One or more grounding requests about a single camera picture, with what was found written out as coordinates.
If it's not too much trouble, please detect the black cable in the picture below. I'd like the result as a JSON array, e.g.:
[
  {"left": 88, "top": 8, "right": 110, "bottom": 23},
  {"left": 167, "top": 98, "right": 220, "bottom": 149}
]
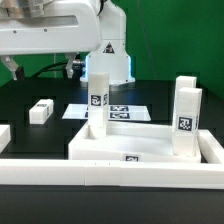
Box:
[{"left": 31, "top": 61, "right": 83, "bottom": 79}]

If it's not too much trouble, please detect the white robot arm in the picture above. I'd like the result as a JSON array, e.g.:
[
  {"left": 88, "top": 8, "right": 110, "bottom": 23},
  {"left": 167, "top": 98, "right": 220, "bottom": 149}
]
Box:
[{"left": 0, "top": 0, "right": 135, "bottom": 86}]

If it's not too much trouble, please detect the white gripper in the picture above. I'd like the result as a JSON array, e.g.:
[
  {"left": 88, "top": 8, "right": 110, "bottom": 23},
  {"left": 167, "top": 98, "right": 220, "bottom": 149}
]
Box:
[{"left": 0, "top": 0, "right": 102, "bottom": 80}]

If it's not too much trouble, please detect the white left obstacle block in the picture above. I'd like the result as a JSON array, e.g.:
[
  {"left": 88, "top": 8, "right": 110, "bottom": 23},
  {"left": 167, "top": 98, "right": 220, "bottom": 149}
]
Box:
[{"left": 0, "top": 125, "right": 11, "bottom": 153}]

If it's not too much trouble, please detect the white desk tabletop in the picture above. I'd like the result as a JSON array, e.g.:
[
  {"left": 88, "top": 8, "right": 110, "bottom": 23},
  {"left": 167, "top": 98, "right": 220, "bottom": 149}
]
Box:
[{"left": 68, "top": 121, "right": 201, "bottom": 163}]

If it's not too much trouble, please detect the fiducial marker sheet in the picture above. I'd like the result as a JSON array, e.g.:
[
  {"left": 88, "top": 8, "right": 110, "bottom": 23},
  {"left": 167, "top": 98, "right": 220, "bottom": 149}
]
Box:
[{"left": 61, "top": 103, "right": 152, "bottom": 122}]

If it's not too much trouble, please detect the white front obstacle bar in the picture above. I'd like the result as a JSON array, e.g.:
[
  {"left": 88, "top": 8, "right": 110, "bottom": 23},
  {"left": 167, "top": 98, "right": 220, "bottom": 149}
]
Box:
[{"left": 0, "top": 130, "right": 224, "bottom": 189}]

